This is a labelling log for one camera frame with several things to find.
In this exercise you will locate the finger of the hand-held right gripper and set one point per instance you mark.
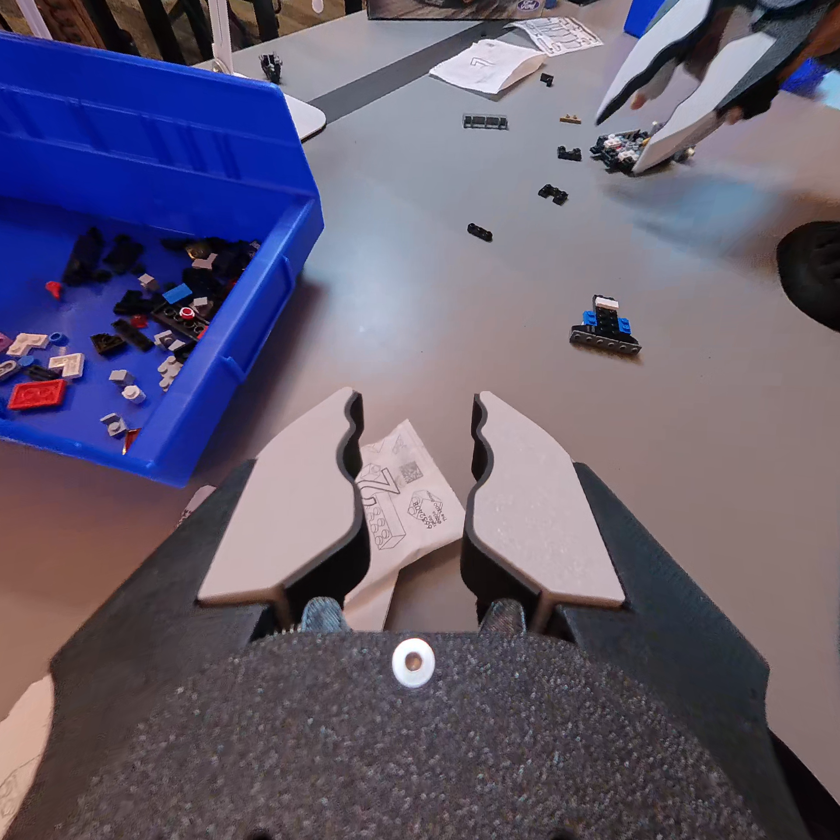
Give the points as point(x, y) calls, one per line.
point(656, 59)
point(715, 105)

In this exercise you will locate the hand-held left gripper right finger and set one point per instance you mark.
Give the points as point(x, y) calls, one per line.
point(545, 519)

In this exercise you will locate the small black lego bracket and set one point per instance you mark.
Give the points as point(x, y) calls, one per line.
point(553, 193)

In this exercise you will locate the small black lego beam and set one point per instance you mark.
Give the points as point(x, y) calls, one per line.
point(479, 232)

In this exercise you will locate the lego car model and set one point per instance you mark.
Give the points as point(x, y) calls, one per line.
point(624, 147)

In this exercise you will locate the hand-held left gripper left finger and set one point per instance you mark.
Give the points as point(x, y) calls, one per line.
point(282, 519)

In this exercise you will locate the lego set box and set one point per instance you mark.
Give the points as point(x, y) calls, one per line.
point(433, 8)

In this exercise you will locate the black rough rounded object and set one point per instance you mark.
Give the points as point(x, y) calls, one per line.
point(814, 276)

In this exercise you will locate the lego pieces pile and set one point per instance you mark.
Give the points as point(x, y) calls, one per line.
point(171, 309)

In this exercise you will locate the small black clip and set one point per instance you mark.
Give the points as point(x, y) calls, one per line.
point(272, 66)

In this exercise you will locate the black blue lego subassembly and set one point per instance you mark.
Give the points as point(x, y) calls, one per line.
point(607, 326)

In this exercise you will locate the large printed paper bag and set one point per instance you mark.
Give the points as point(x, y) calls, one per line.
point(20, 748)

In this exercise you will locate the small flat black piece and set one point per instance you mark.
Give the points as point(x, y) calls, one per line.
point(486, 122)

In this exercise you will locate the small numbered paper bag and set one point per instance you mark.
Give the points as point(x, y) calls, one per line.
point(400, 505)

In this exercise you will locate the white paper sheets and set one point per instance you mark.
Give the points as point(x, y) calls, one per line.
point(486, 66)

